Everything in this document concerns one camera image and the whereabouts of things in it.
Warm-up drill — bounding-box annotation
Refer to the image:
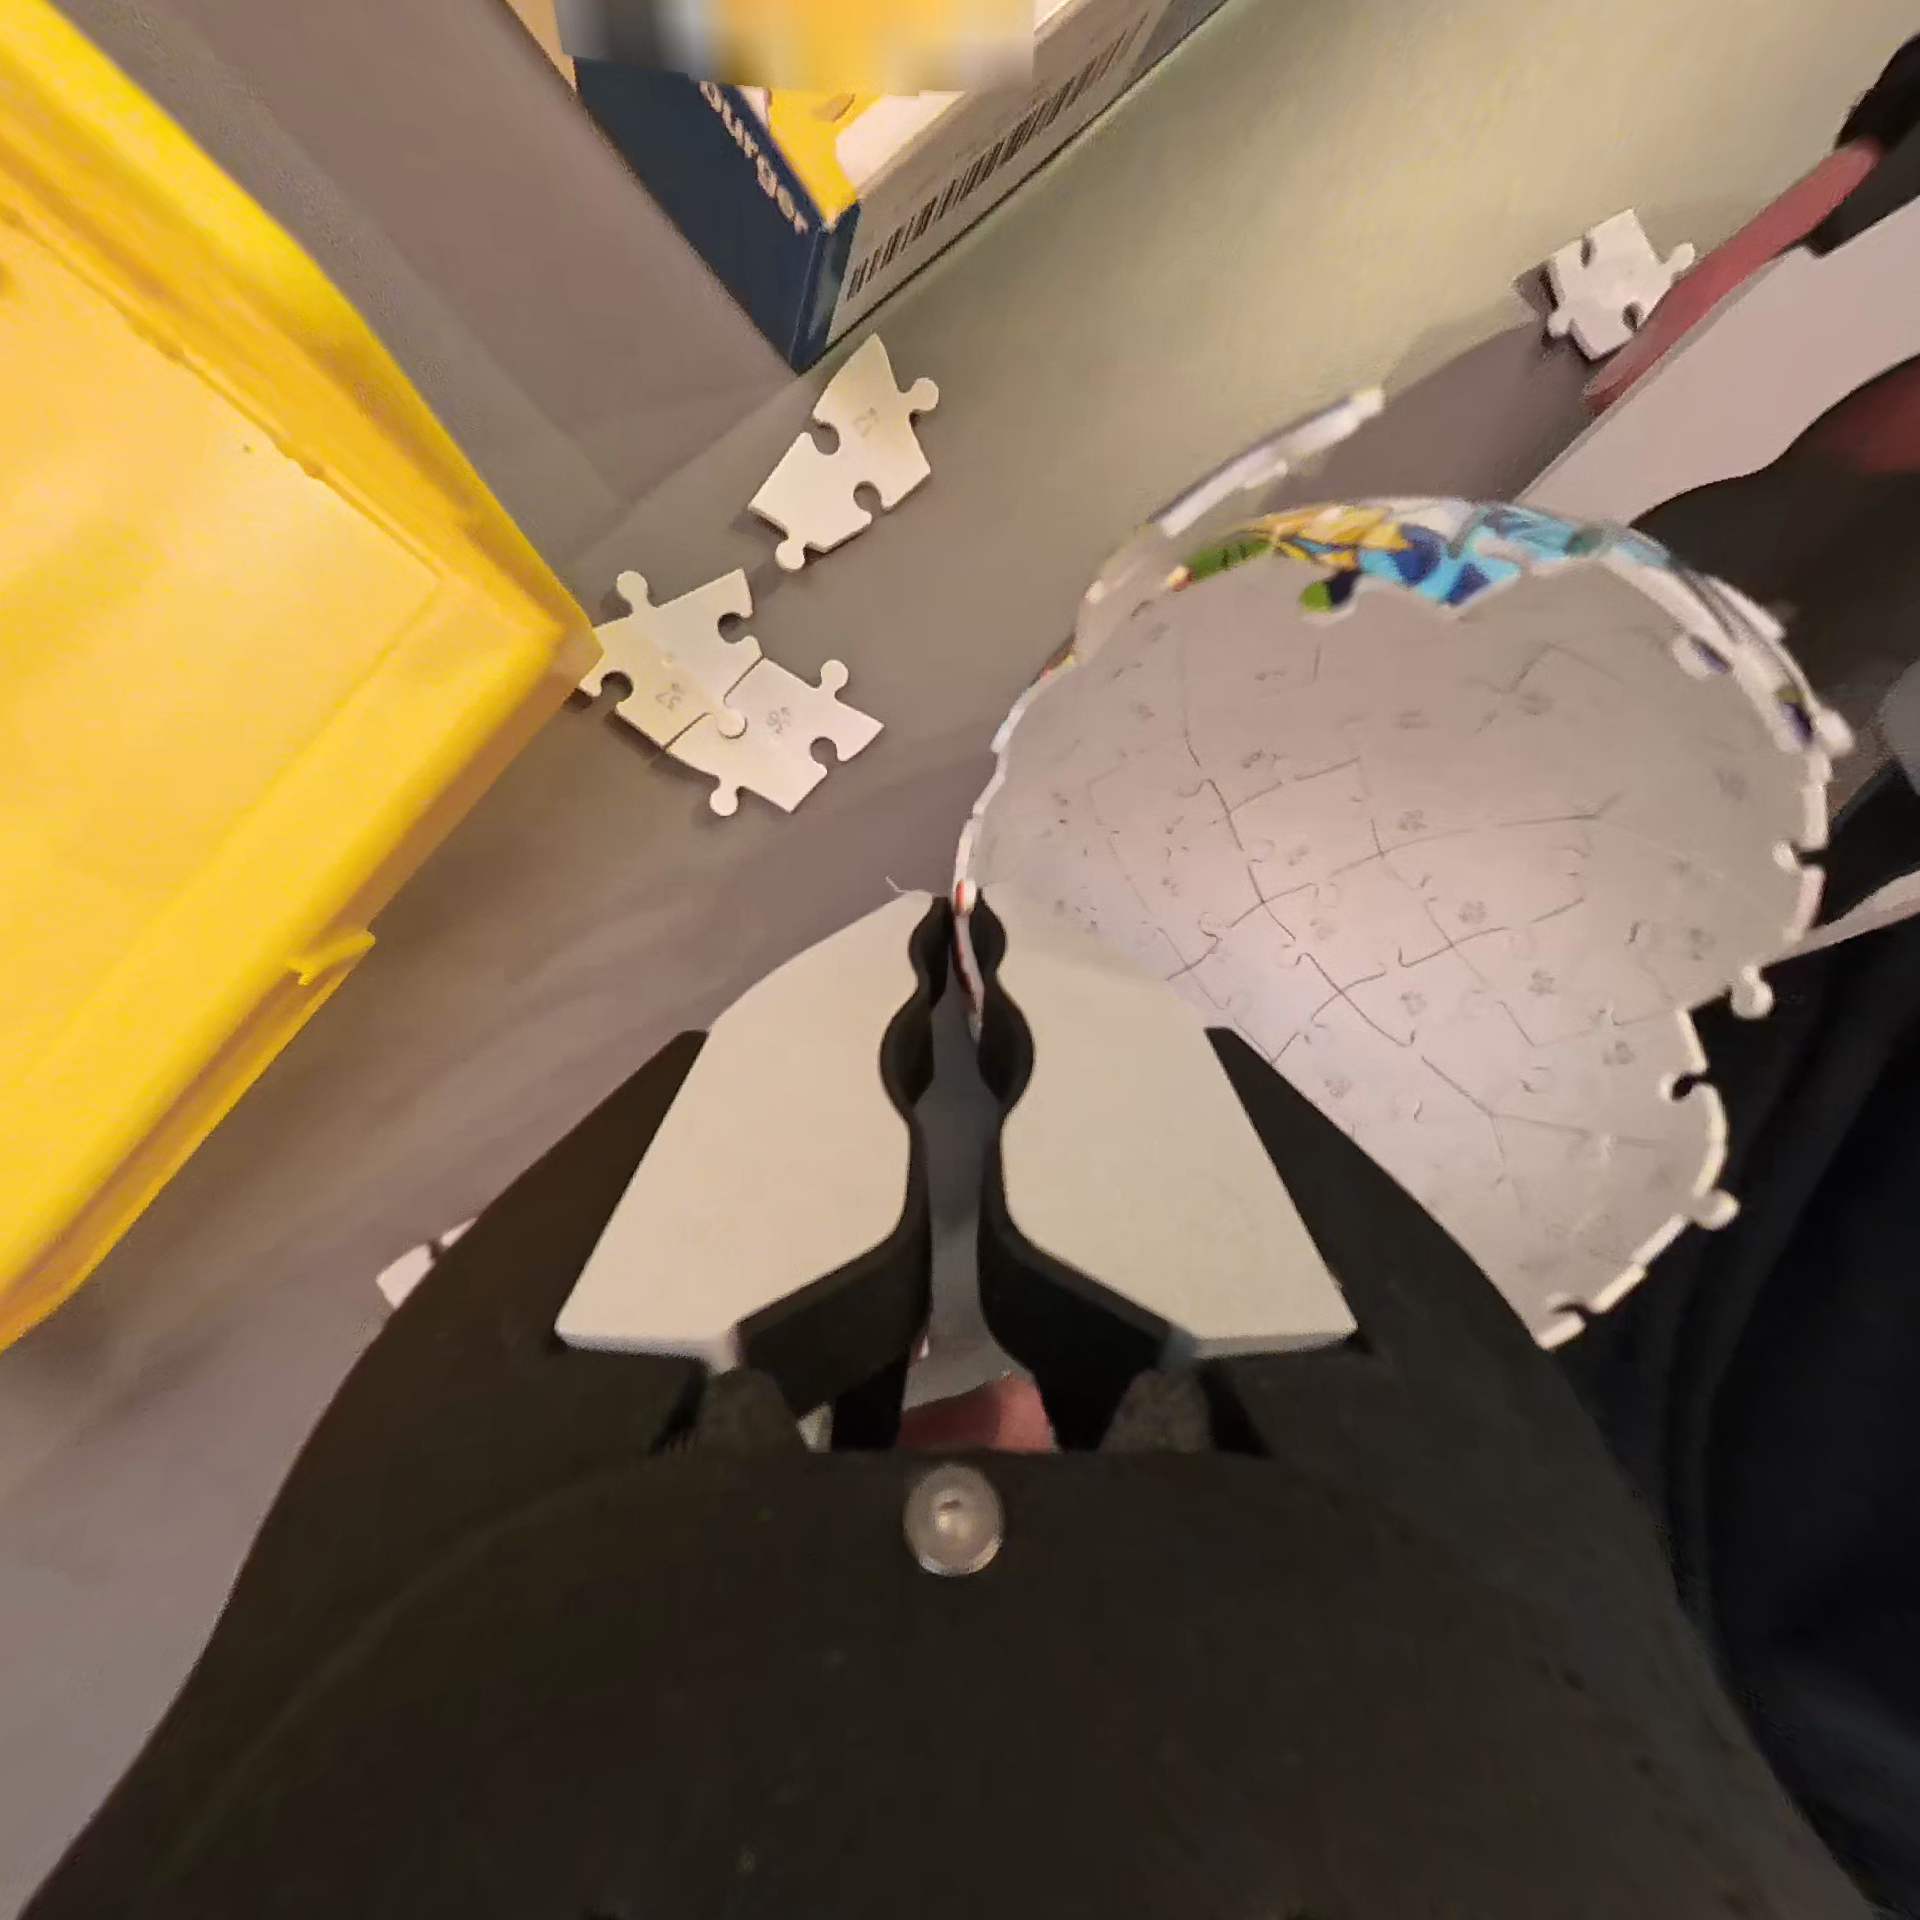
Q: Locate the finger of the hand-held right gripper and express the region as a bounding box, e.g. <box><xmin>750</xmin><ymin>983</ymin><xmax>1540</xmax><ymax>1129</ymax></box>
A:
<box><xmin>1516</xmin><ymin>224</ymin><xmax>1920</xmax><ymax>525</ymax></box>

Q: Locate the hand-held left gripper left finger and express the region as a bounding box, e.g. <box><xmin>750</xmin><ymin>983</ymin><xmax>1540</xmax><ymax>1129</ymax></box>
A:
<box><xmin>556</xmin><ymin>897</ymin><xmax>954</xmax><ymax>1449</ymax></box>

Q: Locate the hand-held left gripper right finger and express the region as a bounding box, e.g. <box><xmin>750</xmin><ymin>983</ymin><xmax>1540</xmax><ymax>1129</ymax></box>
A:
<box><xmin>972</xmin><ymin>902</ymin><xmax>1360</xmax><ymax>1449</ymax></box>

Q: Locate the colourful puzzle ball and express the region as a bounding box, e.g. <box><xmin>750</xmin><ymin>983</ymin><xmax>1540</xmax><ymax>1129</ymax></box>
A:
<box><xmin>950</xmin><ymin>387</ymin><xmax>1855</xmax><ymax>1353</ymax></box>

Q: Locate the blue puzzle box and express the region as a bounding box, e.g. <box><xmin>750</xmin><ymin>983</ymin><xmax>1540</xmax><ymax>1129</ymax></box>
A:
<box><xmin>556</xmin><ymin>0</ymin><xmax>1235</xmax><ymax>378</ymax></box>

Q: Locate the yellow plastic tray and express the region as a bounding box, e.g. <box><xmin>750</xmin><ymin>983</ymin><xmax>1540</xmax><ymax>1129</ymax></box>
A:
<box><xmin>0</xmin><ymin>0</ymin><xmax>605</xmax><ymax>1353</ymax></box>

